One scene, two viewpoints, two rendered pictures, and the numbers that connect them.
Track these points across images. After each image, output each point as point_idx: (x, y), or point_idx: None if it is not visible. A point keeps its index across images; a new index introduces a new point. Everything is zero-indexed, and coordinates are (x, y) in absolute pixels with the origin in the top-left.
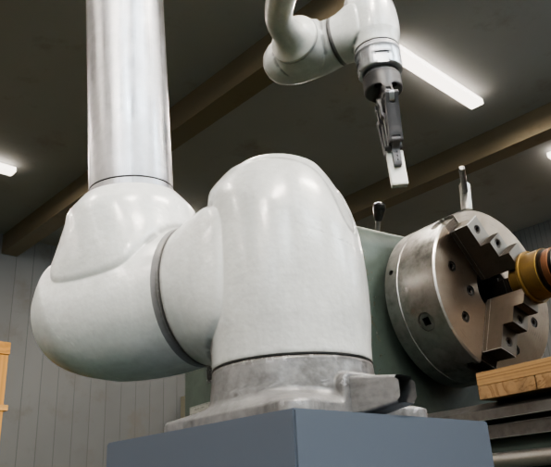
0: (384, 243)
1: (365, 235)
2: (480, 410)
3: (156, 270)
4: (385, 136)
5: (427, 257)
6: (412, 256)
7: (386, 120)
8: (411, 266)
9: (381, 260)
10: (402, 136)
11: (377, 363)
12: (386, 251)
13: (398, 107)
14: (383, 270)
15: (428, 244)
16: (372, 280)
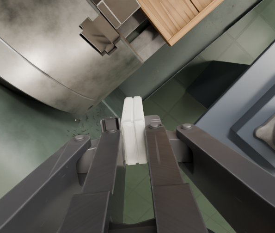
0: (21, 123)
1: (48, 155)
2: (161, 45)
3: None
4: (123, 196)
5: (134, 67)
6: (112, 83)
7: (214, 206)
8: (116, 84)
9: (46, 123)
10: (198, 128)
11: (94, 108)
12: (29, 118)
13: None
14: (49, 117)
15: (127, 64)
16: (70, 127)
